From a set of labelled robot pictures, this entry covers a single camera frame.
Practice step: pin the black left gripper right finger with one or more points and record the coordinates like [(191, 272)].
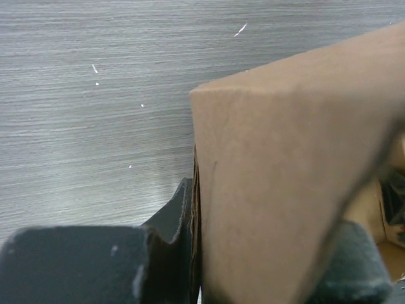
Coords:
[(356, 272)]

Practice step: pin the spare cardboard blank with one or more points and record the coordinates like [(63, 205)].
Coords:
[(283, 153)]

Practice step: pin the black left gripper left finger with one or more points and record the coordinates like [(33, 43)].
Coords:
[(148, 263)]

